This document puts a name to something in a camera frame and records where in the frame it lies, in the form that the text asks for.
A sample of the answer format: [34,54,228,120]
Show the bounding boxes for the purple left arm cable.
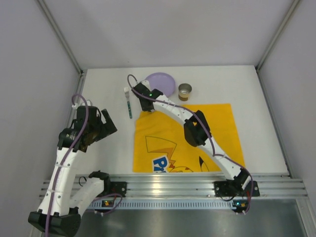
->
[44,93,123,237]

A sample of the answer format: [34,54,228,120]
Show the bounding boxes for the fork with teal handle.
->
[124,87,132,119]

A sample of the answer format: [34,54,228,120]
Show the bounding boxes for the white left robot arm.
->
[28,106,117,237]

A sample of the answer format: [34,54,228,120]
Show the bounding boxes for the purple plastic plate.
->
[145,72,176,97]

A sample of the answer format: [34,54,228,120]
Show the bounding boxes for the yellow cartoon print cloth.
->
[133,104,245,173]

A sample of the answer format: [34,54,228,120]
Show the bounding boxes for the black right arm base bracket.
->
[214,180,260,198]

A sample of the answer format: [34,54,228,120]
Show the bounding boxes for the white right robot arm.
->
[131,82,254,193]

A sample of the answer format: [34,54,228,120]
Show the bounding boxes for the metal cup with brown base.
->
[178,83,192,101]

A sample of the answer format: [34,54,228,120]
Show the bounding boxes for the aluminium mounting rail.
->
[111,173,308,199]

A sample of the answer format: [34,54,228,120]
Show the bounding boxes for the perforated grey cable duct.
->
[87,199,247,210]

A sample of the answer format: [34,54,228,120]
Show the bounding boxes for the black left arm base bracket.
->
[107,181,127,198]

